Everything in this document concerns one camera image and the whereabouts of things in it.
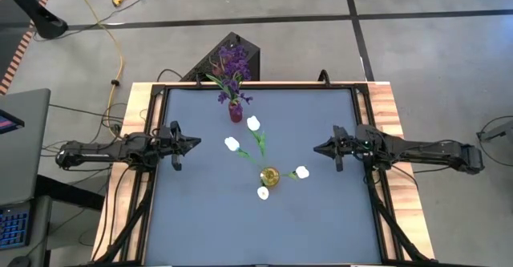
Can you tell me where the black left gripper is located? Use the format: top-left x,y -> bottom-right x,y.
151,120 -> 202,172

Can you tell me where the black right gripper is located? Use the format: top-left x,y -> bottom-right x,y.
313,124 -> 380,172

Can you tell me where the white artificial tulip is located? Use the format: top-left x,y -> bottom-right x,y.
278,165 -> 310,181
224,136 -> 268,171
246,115 -> 270,172
256,182 -> 272,201

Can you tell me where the purple artificial flower bunch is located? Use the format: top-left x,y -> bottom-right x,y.
216,44 -> 253,83
206,73 -> 254,114

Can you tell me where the red artificial tulip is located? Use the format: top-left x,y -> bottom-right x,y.
210,56 -> 224,78

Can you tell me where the red glass vase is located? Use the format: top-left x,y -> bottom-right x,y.
228,101 -> 244,123

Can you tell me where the yellow glass vase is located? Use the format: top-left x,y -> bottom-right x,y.
259,166 -> 281,188

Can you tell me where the black perforated computer tower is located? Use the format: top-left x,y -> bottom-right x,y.
182,31 -> 261,83

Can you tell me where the grey side desk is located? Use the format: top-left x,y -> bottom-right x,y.
0,88 -> 52,208

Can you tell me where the small dark screen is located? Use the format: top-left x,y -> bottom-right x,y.
0,108 -> 25,136

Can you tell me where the black stand base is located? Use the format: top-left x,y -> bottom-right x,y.
0,0 -> 69,39

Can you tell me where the blue backlit keyboard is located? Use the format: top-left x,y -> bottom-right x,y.
0,207 -> 32,251

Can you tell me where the black metal table frame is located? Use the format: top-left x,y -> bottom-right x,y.
94,81 -> 432,267

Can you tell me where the long yellow floor cable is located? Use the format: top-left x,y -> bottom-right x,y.
67,0 -> 125,140

